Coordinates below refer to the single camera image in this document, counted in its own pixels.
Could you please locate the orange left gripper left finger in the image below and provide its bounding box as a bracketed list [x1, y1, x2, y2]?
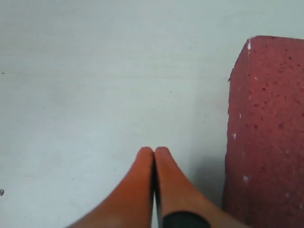
[70, 147, 154, 228]

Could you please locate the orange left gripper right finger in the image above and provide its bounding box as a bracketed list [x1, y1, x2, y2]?
[154, 147, 238, 228]

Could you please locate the red brick bottom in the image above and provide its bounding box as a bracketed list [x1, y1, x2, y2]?
[223, 36, 304, 228]

